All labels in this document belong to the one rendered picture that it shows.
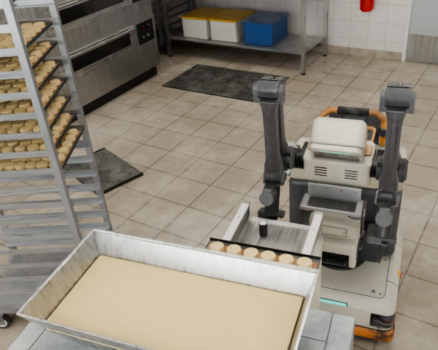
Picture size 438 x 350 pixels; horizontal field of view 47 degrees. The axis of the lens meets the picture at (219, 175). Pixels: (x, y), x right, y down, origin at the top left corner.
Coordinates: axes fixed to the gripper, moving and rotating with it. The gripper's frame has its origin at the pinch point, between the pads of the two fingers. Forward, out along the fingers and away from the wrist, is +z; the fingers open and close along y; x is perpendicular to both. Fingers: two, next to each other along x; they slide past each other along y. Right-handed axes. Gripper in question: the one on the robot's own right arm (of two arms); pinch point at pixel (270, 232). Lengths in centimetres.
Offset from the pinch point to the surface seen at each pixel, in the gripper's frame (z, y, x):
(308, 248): -6.9, 20.3, -25.1
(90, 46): -61, -245, 227
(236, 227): -8.1, -7.8, -20.9
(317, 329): -16, 34, -88
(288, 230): -5.8, 9.3, -9.0
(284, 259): -5.8, 14.4, -35.4
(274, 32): -81, -106, 374
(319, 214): -13.1, 20.2, -6.4
